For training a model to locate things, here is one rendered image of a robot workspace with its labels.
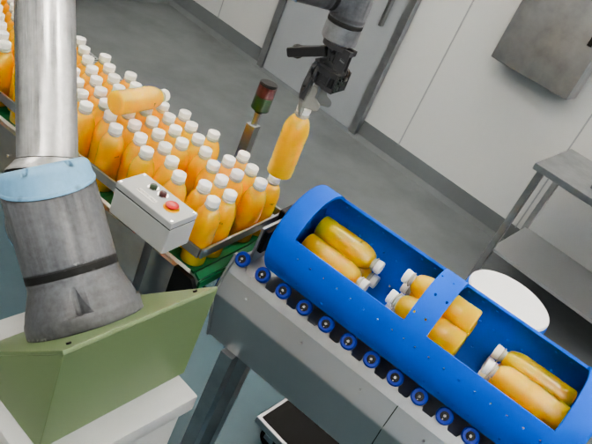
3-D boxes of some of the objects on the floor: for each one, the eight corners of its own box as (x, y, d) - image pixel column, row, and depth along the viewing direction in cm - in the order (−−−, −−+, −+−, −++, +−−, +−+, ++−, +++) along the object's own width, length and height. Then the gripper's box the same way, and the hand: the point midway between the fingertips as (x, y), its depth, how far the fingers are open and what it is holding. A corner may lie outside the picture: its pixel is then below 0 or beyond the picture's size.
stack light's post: (171, 348, 277) (255, 128, 221) (164, 342, 278) (246, 122, 223) (177, 344, 280) (261, 126, 224) (170, 338, 281) (253, 120, 226)
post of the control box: (76, 462, 219) (148, 233, 168) (68, 454, 220) (137, 225, 170) (85, 455, 222) (159, 229, 172) (77, 447, 223) (148, 221, 173)
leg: (203, 459, 238) (259, 342, 206) (191, 448, 240) (245, 330, 208) (212, 450, 243) (269, 334, 211) (202, 440, 245) (255, 323, 213)
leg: (177, 482, 227) (232, 361, 195) (166, 470, 229) (218, 350, 197) (188, 472, 231) (243, 353, 200) (176, 462, 233) (230, 341, 202)
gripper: (343, 53, 152) (312, 130, 163) (365, 48, 161) (334, 122, 172) (314, 36, 154) (285, 114, 166) (337, 33, 164) (309, 107, 175)
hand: (303, 108), depth 169 cm, fingers closed on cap, 4 cm apart
